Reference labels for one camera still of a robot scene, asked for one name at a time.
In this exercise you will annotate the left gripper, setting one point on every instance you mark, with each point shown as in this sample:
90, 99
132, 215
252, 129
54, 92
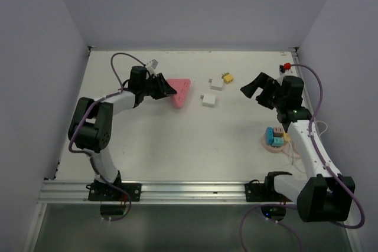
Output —
163, 89

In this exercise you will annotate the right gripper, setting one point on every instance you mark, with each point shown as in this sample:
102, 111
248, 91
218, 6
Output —
263, 81

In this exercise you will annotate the pink triangular power strip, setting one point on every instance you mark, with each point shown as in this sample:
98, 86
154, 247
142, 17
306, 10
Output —
182, 87

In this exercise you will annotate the blue plug adapter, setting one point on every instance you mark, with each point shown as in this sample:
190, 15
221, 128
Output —
269, 136

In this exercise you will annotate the yellow plug adapter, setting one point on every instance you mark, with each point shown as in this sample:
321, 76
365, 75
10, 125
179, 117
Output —
227, 78

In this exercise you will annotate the white charger plug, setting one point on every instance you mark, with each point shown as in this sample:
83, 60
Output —
208, 100
216, 84

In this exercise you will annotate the pink round socket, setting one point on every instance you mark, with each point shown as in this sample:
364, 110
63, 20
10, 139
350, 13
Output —
286, 148

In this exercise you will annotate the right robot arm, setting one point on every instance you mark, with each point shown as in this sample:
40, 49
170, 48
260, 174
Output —
326, 194

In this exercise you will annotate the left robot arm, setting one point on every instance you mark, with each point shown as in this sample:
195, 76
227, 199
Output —
90, 129

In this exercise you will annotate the brown pink plug adapter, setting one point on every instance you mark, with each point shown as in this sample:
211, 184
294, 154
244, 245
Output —
278, 132

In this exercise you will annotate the small yellow plug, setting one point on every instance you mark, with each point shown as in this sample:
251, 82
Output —
287, 137

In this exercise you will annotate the teal plug adapter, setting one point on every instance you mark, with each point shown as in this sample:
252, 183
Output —
277, 142

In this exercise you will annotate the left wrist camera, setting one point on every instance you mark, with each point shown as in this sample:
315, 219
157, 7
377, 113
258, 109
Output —
152, 66

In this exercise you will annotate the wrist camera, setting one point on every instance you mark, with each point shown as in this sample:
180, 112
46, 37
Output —
285, 69
152, 66

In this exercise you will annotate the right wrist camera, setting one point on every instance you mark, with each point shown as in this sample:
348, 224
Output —
285, 69

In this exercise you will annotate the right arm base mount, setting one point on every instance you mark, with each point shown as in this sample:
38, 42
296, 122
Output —
263, 191

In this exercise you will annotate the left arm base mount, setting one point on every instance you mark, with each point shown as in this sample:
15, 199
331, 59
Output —
118, 191

